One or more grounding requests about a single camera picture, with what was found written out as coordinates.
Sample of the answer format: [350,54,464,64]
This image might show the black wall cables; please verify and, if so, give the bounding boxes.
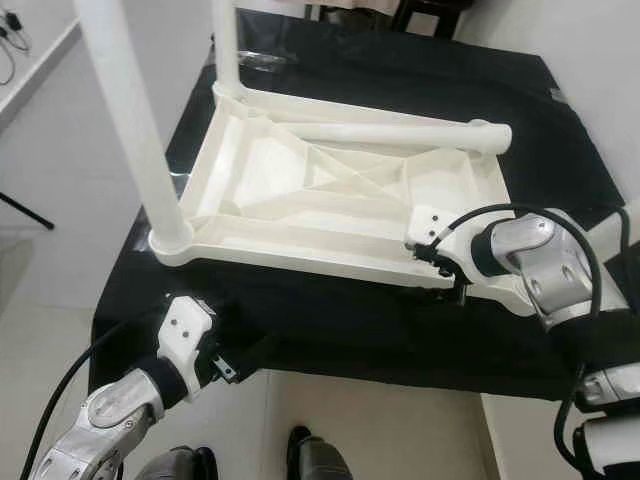
[0,0,31,86]

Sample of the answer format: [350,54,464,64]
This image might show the black folding chair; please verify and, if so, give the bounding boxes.
[0,193,56,231]

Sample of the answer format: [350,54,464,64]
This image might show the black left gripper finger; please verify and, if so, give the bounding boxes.
[232,334,276,381]

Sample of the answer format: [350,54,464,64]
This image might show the black tablecloth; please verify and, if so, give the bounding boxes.
[88,8,640,401]

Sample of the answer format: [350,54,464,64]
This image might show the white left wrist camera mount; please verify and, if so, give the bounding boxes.
[160,295,219,396]

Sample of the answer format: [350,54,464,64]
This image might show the beige cloth covered table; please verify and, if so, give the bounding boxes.
[265,0,401,21]

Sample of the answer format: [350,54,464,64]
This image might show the clear tape strip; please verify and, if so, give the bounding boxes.
[240,52,306,71]

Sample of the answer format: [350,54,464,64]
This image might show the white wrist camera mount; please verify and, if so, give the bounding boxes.
[405,205,491,293]
[160,295,219,396]

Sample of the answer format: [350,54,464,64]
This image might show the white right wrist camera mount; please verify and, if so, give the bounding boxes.
[405,205,491,293]

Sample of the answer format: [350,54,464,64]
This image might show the white plastic table top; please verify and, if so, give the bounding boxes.
[148,80,539,319]

